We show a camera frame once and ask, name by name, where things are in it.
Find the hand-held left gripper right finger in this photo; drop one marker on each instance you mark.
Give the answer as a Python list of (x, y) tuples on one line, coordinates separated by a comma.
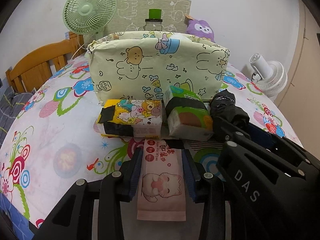
[(190, 177)]

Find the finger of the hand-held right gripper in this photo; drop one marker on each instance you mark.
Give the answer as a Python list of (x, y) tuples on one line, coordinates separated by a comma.
[(260, 135), (225, 130)]

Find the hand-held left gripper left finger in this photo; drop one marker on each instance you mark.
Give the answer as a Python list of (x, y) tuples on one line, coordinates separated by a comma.
[(135, 175)]

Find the black umbrella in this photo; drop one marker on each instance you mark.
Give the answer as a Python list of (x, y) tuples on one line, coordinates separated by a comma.
[(225, 105)]

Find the pink wet wipes packet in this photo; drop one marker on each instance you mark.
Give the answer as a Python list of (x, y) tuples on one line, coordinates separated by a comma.
[(162, 185)]

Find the green tissue packet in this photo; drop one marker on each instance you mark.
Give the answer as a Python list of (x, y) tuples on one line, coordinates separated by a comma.
[(185, 120)]

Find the yellow cartoon tissue packet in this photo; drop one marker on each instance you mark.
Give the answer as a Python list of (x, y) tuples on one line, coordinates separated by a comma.
[(132, 112)]

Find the pale green printed storage box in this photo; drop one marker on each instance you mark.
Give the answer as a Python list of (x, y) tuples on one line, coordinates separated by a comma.
[(140, 62)]

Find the white standing fan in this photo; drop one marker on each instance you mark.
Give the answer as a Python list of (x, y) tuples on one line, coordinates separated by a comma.
[(272, 77)]

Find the beige wooden door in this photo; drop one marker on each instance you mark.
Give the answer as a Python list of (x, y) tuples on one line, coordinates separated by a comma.
[(307, 67)]

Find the floral tablecloth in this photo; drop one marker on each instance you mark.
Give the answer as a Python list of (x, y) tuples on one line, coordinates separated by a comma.
[(62, 135)]

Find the purple plush bunny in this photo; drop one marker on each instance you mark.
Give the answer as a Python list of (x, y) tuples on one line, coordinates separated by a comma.
[(200, 27)]

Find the glass jar with green lid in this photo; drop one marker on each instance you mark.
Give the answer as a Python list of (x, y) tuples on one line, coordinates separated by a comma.
[(153, 25)]

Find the grey plaid blanket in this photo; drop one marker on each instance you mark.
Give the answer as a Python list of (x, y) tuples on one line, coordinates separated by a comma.
[(12, 105)]

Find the wooden bed headboard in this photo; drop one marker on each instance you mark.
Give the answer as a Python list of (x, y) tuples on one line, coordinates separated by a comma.
[(37, 65)]

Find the green printed board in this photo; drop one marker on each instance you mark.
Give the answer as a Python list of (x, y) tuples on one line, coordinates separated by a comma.
[(132, 10)]

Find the green desk fan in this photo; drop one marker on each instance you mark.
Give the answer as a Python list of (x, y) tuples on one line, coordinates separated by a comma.
[(87, 10)]

